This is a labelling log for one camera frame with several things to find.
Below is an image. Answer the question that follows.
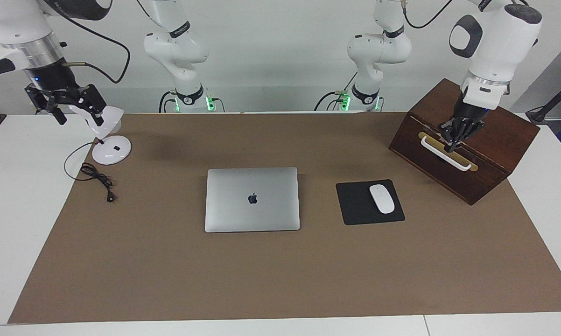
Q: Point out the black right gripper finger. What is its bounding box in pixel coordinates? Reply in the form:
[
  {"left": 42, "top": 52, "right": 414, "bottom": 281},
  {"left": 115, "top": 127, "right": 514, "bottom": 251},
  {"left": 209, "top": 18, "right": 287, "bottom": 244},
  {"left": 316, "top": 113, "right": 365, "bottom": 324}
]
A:
[
  {"left": 45, "top": 96, "right": 69, "bottom": 126},
  {"left": 77, "top": 84, "right": 106, "bottom": 126}
]

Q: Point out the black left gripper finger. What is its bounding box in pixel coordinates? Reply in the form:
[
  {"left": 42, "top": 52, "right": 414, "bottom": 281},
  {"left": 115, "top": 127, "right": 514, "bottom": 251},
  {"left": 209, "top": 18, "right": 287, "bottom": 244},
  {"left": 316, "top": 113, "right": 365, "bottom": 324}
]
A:
[
  {"left": 457, "top": 122, "right": 485, "bottom": 143},
  {"left": 438, "top": 118, "right": 463, "bottom": 154}
]

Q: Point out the silver laptop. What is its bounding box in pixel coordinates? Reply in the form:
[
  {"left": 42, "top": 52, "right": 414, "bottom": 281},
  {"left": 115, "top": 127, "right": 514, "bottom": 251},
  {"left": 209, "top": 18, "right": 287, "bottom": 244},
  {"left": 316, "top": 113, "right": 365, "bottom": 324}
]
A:
[{"left": 204, "top": 167, "right": 301, "bottom": 233}]

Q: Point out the dark brown wooden box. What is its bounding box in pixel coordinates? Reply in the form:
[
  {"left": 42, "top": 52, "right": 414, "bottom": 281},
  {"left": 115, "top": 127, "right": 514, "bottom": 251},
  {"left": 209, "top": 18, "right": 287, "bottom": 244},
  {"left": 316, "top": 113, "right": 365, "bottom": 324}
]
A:
[{"left": 389, "top": 78, "right": 540, "bottom": 206}]

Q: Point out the white desk lamp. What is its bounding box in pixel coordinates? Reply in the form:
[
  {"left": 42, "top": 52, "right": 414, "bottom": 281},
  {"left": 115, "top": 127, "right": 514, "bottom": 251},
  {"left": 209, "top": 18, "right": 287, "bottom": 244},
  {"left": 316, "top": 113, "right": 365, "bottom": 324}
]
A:
[{"left": 68, "top": 105, "right": 132, "bottom": 165}]

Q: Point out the black tripod stand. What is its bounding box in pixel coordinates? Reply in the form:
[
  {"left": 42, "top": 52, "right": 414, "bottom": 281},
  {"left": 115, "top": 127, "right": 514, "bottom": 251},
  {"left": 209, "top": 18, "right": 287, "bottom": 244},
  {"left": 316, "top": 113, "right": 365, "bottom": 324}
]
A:
[{"left": 526, "top": 75, "right": 561, "bottom": 124}]

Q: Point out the white computer mouse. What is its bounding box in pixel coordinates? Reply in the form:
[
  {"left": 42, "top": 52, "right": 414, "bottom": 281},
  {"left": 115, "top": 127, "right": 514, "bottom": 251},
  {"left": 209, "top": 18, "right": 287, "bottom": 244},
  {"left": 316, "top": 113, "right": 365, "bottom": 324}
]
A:
[{"left": 369, "top": 184, "right": 396, "bottom": 214}]

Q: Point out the black mouse pad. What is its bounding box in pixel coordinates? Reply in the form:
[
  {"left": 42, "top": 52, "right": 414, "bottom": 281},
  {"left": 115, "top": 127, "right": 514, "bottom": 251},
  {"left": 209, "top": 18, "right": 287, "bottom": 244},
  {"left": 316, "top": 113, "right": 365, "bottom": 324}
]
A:
[{"left": 336, "top": 179, "right": 406, "bottom": 226}]

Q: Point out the brown table mat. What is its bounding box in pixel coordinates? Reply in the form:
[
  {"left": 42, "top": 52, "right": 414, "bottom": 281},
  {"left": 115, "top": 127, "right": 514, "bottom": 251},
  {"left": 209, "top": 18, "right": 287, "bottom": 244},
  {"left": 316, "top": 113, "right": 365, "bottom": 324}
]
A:
[{"left": 7, "top": 112, "right": 561, "bottom": 324}]

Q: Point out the white box handle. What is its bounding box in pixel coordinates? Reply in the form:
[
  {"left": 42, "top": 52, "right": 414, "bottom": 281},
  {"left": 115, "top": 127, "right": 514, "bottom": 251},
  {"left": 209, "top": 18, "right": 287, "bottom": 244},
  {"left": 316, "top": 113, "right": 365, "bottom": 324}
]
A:
[{"left": 421, "top": 135, "right": 473, "bottom": 171}]

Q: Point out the brass handle plate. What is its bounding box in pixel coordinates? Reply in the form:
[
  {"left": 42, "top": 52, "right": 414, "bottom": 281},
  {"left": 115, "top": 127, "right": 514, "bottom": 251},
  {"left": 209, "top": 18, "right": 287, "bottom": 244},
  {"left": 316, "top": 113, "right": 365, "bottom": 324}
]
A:
[{"left": 418, "top": 132, "right": 478, "bottom": 172}]

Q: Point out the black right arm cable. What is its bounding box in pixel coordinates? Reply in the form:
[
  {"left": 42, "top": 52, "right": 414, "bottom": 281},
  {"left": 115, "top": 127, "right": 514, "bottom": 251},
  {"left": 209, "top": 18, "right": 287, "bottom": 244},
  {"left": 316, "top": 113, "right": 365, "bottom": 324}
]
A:
[{"left": 52, "top": 0, "right": 131, "bottom": 84}]

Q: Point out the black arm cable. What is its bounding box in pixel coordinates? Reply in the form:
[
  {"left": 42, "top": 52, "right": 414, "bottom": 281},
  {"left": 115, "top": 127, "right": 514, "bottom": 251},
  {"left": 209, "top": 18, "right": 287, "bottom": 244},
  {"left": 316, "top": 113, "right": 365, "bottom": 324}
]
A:
[
  {"left": 402, "top": 0, "right": 454, "bottom": 28},
  {"left": 52, "top": 0, "right": 131, "bottom": 84}
]

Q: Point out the black base cable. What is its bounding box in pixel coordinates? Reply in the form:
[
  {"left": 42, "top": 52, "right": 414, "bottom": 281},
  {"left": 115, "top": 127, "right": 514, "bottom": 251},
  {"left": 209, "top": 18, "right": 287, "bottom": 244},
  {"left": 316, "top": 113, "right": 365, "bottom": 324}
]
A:
[
  {"left": 314, "top": 71, "right": 358, "bottom": 112},
  {"left": 158, "top": 90, "right": 178, "bottom": 113}
]

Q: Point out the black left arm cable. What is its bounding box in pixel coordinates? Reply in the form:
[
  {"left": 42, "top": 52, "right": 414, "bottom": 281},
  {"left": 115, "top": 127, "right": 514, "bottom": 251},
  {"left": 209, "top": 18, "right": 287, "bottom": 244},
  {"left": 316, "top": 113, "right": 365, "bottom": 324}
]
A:
[{"left": 402, "top": 0, "right": 454, "bottom": 28}]

